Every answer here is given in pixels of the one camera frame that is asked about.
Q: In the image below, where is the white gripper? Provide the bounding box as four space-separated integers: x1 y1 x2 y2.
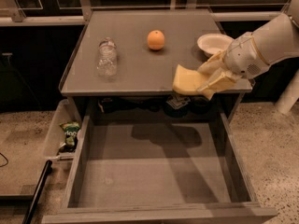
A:
197 32 270 100

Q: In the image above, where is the yellow sponge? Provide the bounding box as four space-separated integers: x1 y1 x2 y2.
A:
172 64 208 95

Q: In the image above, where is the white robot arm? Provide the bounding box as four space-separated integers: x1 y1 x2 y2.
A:
196 0 299 99

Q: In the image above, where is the grey open top drawer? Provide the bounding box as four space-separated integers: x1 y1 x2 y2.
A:
42 112 277 224

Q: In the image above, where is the grey cabinet counter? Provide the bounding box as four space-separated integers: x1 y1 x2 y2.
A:
58 8 256 124

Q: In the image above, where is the white bowl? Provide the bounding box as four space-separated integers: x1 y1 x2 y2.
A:
197 34 234 58

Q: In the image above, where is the dark clutter inside cabinet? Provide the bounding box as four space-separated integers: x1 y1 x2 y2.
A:
97 95 212 118

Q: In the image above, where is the orange fruit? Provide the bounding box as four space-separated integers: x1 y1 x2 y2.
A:
147 30 165 50

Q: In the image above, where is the clear plastic water bottle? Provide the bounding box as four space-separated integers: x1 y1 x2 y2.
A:
97 37 118 77

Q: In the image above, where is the green snack bag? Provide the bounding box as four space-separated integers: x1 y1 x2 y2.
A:
59 121 80 153

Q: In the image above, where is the clear plastic storage bin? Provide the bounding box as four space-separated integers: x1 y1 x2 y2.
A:
43 99 76 161

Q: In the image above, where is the grey metal railing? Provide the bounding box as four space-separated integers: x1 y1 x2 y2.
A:
0 0 291 23

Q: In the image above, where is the black pole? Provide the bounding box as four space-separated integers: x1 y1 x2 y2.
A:
22 160 52 224

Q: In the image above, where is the black cable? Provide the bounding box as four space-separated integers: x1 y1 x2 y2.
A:
0 152 9 168

